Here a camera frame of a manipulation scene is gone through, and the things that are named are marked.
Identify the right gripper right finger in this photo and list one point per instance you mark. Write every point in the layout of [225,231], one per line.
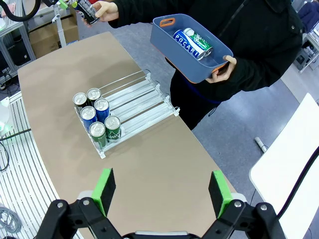
[219,194]

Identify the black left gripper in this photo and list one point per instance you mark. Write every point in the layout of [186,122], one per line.
[51,2]

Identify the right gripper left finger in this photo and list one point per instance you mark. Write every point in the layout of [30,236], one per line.
[104,191]

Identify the black Pepsi can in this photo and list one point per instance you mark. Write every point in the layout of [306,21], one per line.
[79,99]
[94,94]
[88,12]

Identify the blue bin with orange trim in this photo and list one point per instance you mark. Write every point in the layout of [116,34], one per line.
[174,57]

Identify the blue Pocari Sweat can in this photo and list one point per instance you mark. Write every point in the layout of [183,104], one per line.
[185,44]
[88,114]
[101,105]

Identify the green Chilsung cider can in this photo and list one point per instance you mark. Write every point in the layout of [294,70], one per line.
[203,43]
[112,122]
[97,129]

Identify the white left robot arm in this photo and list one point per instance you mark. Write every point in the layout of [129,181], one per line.
[5,117]

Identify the person's left forearm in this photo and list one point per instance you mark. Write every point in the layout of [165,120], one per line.
[264,72]

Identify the person's right forearm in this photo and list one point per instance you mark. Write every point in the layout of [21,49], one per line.
[134,12]

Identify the person's right hand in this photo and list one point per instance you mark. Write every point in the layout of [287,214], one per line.
[107,11]

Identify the person's left hand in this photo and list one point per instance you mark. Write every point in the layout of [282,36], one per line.
[224,73]

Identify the grey metal stand pole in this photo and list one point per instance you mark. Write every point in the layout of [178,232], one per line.
[61,32]

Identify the large brown cardboard box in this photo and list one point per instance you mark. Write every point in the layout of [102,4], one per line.
[45,39]

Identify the small white floor object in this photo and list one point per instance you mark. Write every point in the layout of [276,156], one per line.
[261,144]

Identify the black computer case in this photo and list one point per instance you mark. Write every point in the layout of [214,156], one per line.
[21,53]

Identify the white slatted platform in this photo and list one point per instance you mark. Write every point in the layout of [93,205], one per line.
[25,174]

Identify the person in black jacket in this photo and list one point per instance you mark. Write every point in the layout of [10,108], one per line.
[249,30]

